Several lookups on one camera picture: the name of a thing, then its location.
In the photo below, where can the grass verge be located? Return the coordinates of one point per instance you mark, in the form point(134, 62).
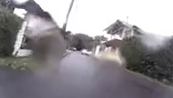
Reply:
point(14, 62)

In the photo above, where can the dark green hedge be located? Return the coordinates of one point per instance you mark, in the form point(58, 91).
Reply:
point(153, 64)

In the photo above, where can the house with dark roof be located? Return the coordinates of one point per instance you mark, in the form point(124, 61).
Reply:
point(35, 9)

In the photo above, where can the white wall with metal gate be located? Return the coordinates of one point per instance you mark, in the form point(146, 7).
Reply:
point(19, 40)

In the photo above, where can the group of distant trees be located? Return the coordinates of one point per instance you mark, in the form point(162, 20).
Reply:
point(82, 41)

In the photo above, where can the tall utility pole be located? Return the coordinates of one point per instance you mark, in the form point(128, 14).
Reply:
point(70, 5)

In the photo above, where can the grey asphalt road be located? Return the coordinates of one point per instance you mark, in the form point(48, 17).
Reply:
point(101, 91)

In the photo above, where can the pale house with overhanging roof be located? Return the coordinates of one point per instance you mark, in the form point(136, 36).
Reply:
point(119, 32)

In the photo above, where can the white car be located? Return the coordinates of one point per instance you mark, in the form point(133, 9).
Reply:
point(86, 52)

